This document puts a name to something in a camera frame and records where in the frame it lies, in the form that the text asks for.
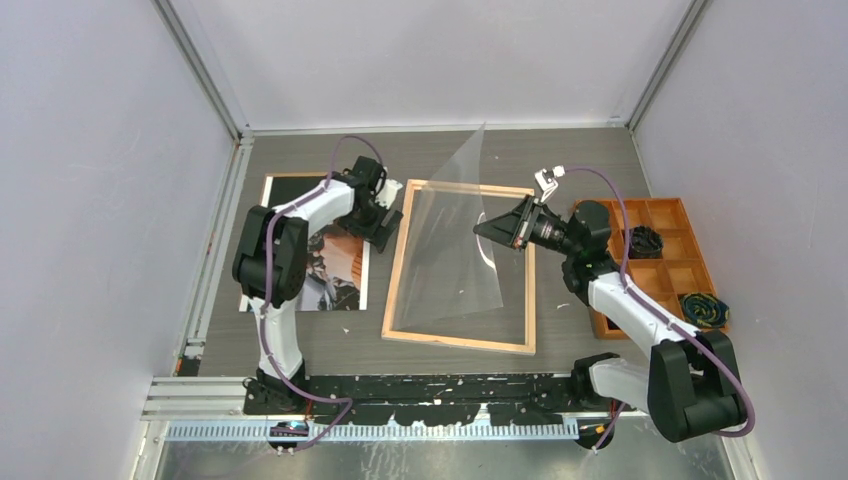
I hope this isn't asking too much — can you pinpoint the black yellow coiled roll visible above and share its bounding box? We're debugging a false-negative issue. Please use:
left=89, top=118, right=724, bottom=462
left=678, top=292, right=730, bottom=329

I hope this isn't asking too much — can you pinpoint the orange compartment tray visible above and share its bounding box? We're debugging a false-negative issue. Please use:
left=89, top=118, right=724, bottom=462
left=598, top=198, right=718, bottom=319

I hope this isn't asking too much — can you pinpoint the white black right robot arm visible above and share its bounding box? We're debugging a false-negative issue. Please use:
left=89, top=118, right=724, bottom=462
left=473, top=195, right=755, bottom=442

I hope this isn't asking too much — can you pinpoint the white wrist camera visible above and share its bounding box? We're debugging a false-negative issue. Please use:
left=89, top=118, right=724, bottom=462
left=376, top=179, right=404, bottom=209
left=534, top=165, right=566, bottom=205

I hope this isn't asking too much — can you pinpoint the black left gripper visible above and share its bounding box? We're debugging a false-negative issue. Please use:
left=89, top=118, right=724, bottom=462
left=339, top=195, right=401, bottom=251

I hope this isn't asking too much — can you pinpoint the clear acrylic sheet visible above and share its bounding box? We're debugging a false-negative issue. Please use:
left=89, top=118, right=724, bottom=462
left=393, top=125, right=503, bottom=330

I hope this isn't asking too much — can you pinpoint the printed photo of people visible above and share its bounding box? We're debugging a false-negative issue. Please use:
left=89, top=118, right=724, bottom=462
left=231, top=174, right=367, bottom=312

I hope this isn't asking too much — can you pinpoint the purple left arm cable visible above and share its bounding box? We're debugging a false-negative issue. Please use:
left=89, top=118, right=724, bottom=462
left=259, top=135, right=387, bottom=453

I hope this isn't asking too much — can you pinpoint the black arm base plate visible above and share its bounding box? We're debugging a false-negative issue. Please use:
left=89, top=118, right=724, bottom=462
left=242, top=372, right=639, bottom=429

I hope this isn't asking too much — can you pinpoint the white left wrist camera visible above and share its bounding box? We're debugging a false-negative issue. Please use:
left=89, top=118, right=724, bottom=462
left=376, top=179, right=404, bottom=209

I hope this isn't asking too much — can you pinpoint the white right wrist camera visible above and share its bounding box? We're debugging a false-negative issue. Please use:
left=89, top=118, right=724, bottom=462
left=534, top=165, right=566, bottom=205

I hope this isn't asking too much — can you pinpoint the aluminium front rail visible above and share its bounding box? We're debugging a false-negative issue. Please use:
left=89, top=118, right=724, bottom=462
left=143, top=374, right=614, bottom=444

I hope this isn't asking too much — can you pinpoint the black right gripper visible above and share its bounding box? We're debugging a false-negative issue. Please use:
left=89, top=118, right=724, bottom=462
left=474, top=195, right=580, bottom=259

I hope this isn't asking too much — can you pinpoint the light wooden picture frame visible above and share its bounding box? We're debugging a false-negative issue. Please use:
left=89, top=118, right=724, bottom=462
left=381, top=179, right=537, bottom=356

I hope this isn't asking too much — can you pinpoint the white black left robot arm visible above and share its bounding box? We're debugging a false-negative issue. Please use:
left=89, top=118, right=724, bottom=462
left=232, top=156, right=404, bottom=414

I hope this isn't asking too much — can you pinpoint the black coiled roll upper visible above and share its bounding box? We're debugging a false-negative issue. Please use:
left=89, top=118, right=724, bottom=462
left=628, top=225, right=664, bottom=259

